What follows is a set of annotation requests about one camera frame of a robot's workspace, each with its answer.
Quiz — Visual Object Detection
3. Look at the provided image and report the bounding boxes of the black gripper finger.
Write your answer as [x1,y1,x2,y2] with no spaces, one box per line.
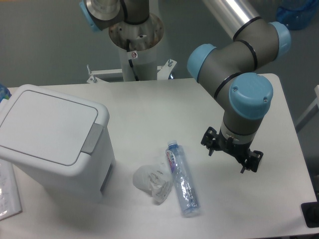
[201,126,219,156]
[240,150,264,174]

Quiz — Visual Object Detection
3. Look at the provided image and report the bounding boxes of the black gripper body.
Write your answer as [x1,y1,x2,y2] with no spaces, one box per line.
[214,132,252,162]

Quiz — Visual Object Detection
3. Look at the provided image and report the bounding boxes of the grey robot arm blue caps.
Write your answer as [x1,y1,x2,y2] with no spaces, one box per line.
[79,0,291,172]

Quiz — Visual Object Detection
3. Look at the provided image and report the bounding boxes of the white trash can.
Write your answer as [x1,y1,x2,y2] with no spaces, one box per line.
[0,85,115,201]

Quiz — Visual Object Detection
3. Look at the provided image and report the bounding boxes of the white trash can lid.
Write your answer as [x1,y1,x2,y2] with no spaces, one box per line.
[0,85,109,166]

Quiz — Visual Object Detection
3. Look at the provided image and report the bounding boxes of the crumpled white plastic bag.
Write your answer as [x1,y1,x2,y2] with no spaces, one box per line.
[133,162,173,205]

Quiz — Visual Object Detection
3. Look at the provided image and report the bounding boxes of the empty clear plastic bottle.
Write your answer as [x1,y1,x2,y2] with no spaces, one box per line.
[165,140,200,217]

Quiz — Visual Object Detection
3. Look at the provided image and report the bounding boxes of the black device at table edge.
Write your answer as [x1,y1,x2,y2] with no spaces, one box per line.
[301,202,319,228]

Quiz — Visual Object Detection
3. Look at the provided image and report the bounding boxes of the blue plastic water jug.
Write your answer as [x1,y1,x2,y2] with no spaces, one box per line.
[276,0,319,30]

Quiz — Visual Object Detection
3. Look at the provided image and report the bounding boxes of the white metal frame right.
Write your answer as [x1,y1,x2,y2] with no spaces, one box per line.
[295,85,319,133]

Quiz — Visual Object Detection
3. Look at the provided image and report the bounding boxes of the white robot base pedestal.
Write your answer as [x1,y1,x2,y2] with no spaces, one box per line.
[87,13,177,83]

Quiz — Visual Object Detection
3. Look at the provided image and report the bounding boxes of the black cable on pedestal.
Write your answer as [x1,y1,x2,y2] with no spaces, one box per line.
[125,38,140,82]

